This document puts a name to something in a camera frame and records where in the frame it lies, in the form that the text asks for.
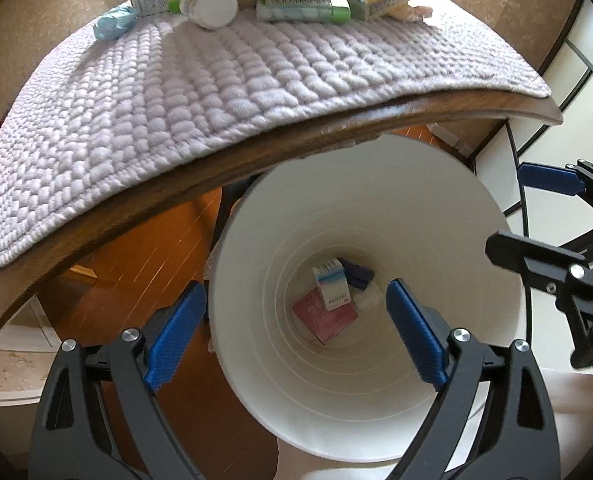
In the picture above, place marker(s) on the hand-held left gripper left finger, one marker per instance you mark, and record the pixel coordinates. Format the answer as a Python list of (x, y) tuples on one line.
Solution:
[(176, 335)]

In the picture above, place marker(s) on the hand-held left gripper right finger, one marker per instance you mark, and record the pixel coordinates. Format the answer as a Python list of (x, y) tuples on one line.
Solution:
[(416, 330)]

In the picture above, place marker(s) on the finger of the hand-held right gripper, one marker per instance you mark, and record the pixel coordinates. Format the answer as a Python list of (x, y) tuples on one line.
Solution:
[(546, 177), (526, 255)]

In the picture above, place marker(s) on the clear plastic wrapper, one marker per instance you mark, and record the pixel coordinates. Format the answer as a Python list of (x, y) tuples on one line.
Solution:
[(371, 301)]

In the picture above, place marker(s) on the dark purple item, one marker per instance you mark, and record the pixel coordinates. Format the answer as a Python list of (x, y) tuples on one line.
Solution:
[(360, 275)]

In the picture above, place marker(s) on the small white and blue box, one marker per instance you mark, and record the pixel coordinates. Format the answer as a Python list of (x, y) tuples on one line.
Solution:
[(332, 285)]

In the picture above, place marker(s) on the pink packet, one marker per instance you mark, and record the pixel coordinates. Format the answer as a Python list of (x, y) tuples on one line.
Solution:
[(321, 320)]

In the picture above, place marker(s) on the white trash bin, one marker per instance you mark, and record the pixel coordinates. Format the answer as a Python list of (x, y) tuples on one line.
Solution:
[(276, 360)]

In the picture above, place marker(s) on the clear makeup sponge packet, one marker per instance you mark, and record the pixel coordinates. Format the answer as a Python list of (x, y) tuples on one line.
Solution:
[(414, 12)]

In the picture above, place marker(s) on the wooden table edge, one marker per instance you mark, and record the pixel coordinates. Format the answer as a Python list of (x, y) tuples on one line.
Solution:
[(126, 210)]

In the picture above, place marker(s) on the lilac textured blanket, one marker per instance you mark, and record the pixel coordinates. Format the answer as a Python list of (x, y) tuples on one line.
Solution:
[(176, 110)]

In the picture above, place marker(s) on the green and white packet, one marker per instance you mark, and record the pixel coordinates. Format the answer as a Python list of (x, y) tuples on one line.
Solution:
[(296, 10)]

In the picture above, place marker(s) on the light blue crumpled wrapper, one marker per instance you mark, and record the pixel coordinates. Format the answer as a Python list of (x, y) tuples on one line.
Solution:
[(114, 22)]

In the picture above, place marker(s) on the white cup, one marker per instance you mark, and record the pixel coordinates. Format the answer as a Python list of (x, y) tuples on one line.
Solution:
[(211, 7)]

